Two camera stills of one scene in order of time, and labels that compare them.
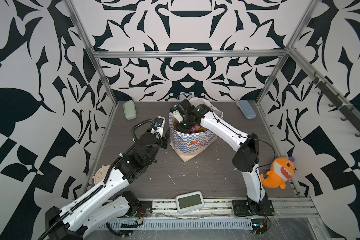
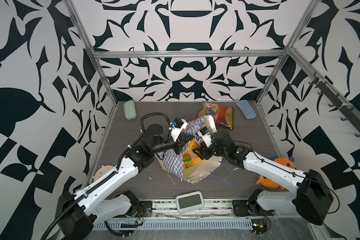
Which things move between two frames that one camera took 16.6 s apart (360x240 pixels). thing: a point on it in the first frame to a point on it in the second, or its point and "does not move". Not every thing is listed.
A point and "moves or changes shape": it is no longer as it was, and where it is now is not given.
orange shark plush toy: x=282 y=169 does not move
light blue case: x=246 y=109 does not move
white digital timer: x=189 y=202 does not move
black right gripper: x=179 y=126 to x=203 y=149
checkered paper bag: x=189 y=145 moves or changes shape
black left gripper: x=163 y=141 does not move
